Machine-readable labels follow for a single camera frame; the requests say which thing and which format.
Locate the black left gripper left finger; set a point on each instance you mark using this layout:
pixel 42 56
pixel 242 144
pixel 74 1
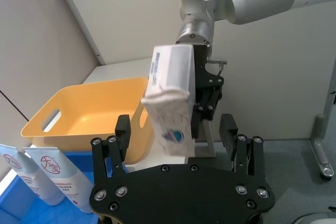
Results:
pixel 122 132

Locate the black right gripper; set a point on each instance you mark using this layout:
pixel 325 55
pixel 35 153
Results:
pixel 203 72

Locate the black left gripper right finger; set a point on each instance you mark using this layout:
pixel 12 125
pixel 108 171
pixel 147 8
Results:
pixel 229 132

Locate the white tissue pack blue print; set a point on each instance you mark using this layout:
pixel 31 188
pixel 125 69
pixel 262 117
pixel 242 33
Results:
pixel 170 103

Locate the white tube red round logo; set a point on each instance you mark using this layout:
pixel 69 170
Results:
pixel 29 179
pixel 63 179

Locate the blue plastic tray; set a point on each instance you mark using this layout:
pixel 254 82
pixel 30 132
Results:
pixel 15 208

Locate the white partition panel grey frame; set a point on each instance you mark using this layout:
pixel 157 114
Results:
pixel 262 77

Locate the grey partition post with caster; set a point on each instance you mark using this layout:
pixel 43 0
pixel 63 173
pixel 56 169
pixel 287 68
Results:
pixel 321 142

